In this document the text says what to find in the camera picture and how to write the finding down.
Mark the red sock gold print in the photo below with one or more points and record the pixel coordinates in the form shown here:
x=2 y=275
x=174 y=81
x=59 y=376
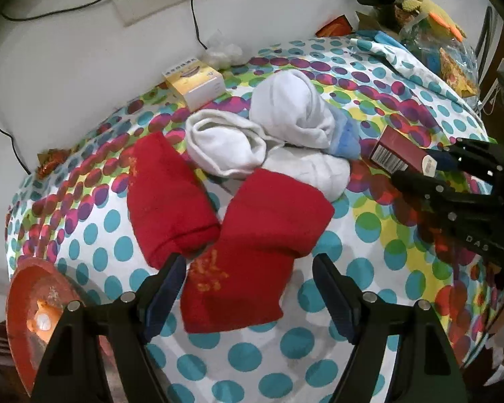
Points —
x=260 y=239
x=168 y=210

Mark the red orange wrapper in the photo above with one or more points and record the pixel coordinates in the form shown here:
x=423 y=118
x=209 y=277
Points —
x=334 y=27

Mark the yellow plush toy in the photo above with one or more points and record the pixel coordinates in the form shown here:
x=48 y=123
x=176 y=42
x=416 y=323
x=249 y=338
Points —
x=428 y=6

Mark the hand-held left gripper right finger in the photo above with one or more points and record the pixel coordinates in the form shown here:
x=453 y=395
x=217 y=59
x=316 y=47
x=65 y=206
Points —
x=336 y=302

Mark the orange toy fish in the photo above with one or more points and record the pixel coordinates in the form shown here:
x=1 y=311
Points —
x=44 y=321

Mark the black metal chair frame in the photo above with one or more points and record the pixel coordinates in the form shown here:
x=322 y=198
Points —
x=489 y=33

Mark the light blue cloth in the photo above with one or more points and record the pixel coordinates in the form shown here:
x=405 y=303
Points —
x=382 y=37

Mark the round red tray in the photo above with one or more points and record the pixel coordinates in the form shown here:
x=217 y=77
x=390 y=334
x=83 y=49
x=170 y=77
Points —
x=25 y=302

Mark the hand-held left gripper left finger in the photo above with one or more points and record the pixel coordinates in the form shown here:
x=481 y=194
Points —
x=164 y=298

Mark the small white sock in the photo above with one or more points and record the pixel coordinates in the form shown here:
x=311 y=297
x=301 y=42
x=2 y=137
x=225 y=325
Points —
x=222 y=147

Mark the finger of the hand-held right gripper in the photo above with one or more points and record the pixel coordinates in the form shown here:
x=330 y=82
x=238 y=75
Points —
x=443 y=160
x=420 y=189

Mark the large rolled white sock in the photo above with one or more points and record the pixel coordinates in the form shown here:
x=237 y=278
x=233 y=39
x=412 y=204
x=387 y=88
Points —
x=290 y=109

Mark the blue grey sock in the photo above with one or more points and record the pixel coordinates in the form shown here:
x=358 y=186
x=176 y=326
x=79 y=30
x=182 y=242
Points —
x=346 y=140

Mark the yellow cartoon face box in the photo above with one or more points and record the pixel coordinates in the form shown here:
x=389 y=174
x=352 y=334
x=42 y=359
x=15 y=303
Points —
x=193 y=79

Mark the polka dot tablecloth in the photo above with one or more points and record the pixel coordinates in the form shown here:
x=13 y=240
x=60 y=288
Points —
x=361 y=239

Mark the crumpled clear plastic bag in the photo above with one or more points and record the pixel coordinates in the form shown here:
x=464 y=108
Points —
x=223 y=52

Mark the red gold candy wrapper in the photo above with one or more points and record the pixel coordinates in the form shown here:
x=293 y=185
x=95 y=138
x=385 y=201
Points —
x=52 y=163

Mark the clear bag of toys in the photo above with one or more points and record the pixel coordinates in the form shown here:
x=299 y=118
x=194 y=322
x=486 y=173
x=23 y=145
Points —
x=449 y=58

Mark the dark red box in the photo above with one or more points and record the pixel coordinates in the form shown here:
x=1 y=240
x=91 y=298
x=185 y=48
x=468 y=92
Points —
x=397 y=151

